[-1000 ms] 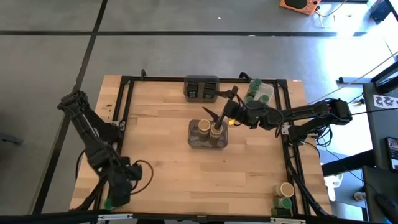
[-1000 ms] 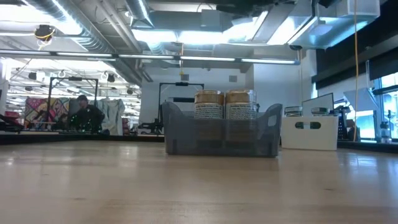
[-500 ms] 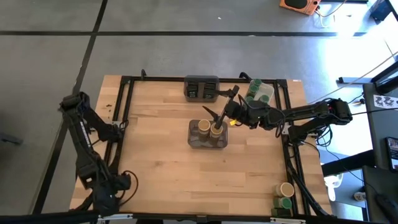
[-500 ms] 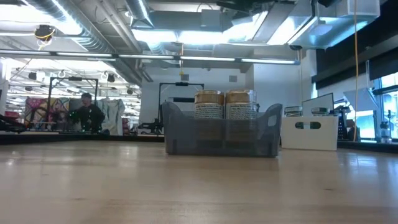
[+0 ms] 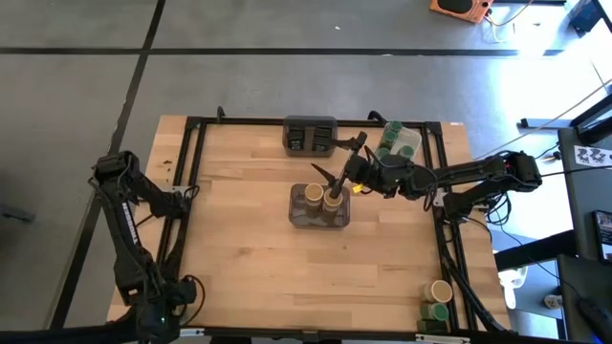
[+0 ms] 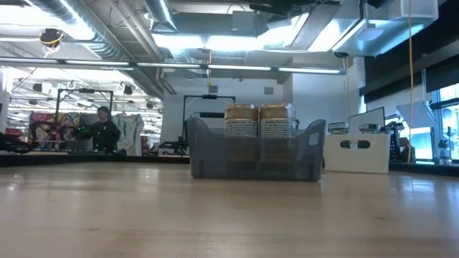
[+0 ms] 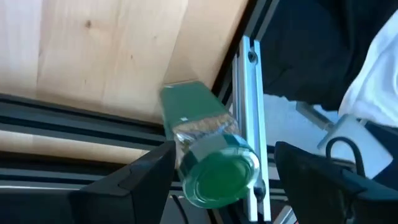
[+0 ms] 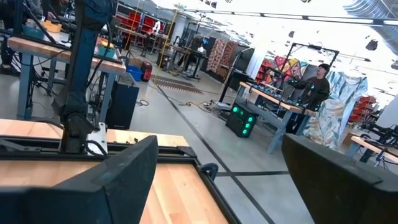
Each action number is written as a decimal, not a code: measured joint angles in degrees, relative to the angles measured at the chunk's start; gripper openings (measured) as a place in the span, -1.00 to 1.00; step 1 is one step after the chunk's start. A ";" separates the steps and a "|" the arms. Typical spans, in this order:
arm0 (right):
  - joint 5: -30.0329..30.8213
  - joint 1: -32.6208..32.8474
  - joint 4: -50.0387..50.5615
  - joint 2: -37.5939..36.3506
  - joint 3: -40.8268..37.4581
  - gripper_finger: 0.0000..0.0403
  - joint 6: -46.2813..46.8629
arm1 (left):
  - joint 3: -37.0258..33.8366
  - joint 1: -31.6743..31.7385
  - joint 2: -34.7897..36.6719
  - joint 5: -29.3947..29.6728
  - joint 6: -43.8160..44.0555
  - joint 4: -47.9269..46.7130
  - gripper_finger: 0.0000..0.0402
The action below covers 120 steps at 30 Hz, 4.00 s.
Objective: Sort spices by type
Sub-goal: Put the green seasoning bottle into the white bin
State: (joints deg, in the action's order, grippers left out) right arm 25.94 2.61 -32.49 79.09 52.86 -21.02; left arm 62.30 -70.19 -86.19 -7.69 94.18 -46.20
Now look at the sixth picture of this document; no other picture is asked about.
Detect beige-lidded spice jar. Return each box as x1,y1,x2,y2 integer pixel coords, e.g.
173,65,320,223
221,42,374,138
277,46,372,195
259,102,299,169
223,102,260,169

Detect translucent grey plastic bin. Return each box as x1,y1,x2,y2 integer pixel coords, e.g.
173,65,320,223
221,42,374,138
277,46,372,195
186,116,328,181

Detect white plastic bin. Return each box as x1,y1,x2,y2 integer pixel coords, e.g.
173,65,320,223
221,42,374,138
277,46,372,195
323,133,392,176

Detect long ceiling light strip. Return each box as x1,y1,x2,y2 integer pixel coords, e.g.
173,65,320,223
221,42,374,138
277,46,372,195
0,57,347,75

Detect grey cover cloth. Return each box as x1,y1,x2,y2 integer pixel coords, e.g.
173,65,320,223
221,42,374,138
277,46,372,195
110,113,145,156

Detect grey ceiling box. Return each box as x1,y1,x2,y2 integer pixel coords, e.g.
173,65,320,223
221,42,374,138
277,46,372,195
231,9,260,34

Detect person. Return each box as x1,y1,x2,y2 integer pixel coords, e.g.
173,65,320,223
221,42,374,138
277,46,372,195
73,105,122,154

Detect white-screen monitor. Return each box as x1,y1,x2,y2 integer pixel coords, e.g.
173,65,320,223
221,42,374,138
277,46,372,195
347,106,387,135

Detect background robot with green lights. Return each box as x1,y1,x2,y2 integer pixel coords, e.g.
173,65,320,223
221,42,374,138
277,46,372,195
71,123,95,141

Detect black equipment stand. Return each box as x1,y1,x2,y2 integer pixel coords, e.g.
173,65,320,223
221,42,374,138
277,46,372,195
385,120,408,163

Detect colourful patterned cloth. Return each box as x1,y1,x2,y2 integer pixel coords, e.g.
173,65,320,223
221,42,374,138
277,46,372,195
28,111,85,151

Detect white angled board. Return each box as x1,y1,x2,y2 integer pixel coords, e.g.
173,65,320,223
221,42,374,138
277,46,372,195
395,100,437,130

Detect red crates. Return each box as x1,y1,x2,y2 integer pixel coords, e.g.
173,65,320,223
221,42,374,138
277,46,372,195
4,127,29,147

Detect clear water bottle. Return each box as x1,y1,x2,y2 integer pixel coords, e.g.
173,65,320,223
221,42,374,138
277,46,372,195
438,138,451,166

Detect black gantry frame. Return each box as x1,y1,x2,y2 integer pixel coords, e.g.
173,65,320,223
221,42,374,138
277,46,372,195
181,94,237,156
55,87,115,151

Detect spiral ventilation duct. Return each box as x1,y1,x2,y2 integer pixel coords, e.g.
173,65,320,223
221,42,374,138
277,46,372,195
28,0,134,62
143,0,179,36

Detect rectangular metal duct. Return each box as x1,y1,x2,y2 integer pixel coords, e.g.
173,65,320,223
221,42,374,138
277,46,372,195
331,0,440,58

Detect hanging black cable reel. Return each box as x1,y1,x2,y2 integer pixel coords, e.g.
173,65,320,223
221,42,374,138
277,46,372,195
38,27,65,59

